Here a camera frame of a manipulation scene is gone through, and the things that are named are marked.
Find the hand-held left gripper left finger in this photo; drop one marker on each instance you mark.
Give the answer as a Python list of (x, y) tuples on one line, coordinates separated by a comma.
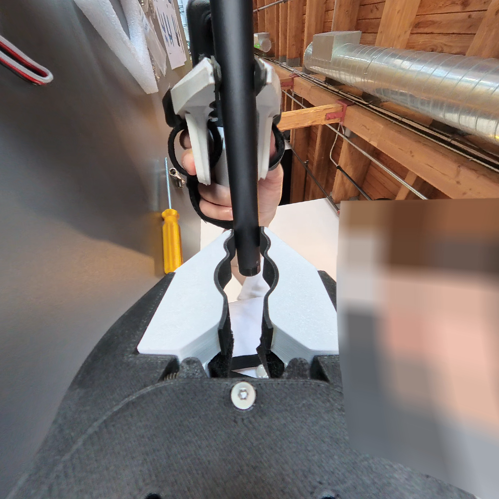
[(183, 312)]

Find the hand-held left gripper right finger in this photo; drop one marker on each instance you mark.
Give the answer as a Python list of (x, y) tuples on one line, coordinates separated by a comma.
[(300, 312)]

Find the person's right hand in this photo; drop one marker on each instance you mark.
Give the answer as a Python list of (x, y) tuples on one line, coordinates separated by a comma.
[(218, 202)]

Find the white foam piece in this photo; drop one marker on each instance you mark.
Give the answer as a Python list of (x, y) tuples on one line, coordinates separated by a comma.
[(136, 66)]

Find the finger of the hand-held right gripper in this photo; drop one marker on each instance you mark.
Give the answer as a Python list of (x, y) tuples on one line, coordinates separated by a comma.
[(271, 105), (193, 89)]

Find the black metal tube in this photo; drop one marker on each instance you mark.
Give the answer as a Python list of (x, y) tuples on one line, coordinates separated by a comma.
[(237, 136)]

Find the dark grey desk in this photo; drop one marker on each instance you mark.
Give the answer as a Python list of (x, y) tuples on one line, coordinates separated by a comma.
[(78, 175)]

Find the silver ventilation duct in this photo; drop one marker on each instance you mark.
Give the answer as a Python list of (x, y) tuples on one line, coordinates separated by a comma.
[(409, 74)]

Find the person's white shirt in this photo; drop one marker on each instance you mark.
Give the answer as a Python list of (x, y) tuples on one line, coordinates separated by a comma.
[(245, 331)]

